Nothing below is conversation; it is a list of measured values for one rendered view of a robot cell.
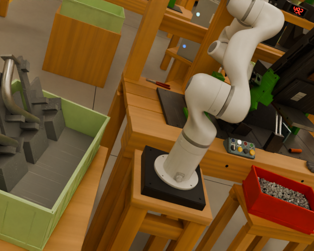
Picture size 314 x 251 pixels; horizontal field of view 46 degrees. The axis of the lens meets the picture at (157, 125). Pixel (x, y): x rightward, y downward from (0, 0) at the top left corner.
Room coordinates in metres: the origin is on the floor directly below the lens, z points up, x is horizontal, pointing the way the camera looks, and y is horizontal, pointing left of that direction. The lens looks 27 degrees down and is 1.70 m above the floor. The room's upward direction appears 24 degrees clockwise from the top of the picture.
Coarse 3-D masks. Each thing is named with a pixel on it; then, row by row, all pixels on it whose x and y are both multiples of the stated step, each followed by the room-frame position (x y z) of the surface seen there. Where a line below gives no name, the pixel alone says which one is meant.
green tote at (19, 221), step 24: (48, 96) 1.31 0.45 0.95; (72, 120) 1.32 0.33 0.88; (96, 120) 1.32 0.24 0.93; (96, 144) 1.20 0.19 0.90; (0, 192) 0.72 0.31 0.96; (72, 192) 0.99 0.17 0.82; (0, 216) 0.72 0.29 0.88; (24, 216) 0.72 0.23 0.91; (48, 216) 0.72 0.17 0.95; (24, 240) 0.72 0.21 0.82
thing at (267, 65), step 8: (256, 64) 2.18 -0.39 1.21; (264, 64) 2.13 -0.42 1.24; (272, 64) 2.22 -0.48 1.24; (256, 72) 2.14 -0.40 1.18; (256, 112) 2.05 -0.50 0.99; (264, 112) 2.06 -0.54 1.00; (272, 112) 2.08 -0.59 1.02; (248, 120) 2.04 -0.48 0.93; (256, 120) 2.06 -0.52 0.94; (264, 120) 2.07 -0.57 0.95; (272, 120) 2.09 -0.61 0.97; (272, 128) 2.10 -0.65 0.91
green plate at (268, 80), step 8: (272, 72) 1.92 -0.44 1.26; (264, 80) 1.92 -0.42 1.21; (272, 80) 1.87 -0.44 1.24; (256, 88) 1.92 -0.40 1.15; (264, 88) 1.87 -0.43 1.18; (272, 88) 1.87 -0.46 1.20; (256, 96) 1.87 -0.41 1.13; (264, 96) 1.86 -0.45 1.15; (272, 96) 1.88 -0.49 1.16; (264, 104) 1.87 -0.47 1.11
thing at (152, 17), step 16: (160, 0) 2.00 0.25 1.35; (224, 0) 2.15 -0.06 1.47; (144, 16) 2.03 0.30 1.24; (160, 16) 2.01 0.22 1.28; (224, 16) 2.12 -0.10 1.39; (144, 32) 1.99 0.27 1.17; (208, 32) 2.17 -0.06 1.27; (144, 48) 2.00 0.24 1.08; (128, 64) 1.99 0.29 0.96; (144, 64) 2.01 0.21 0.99; (192, 64) 2.19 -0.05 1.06; (208, 64) 2.14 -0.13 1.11
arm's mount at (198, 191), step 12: (144, 156) 1.27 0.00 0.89; (156, 156) 1.29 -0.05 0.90; (144, 168) 1.19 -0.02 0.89; (144, 180) 1.12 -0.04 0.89; (156, 180) 1.15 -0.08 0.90; (144, 192) 1.09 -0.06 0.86; (156, 192) 1.10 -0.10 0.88; (168, 192) 1.12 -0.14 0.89; (180, 192) 1.15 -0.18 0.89; (192, 192) 1.18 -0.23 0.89; (180, 204) 1.13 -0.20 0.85; (192, 204) 1.14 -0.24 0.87; (204, 204) 1.15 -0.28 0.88
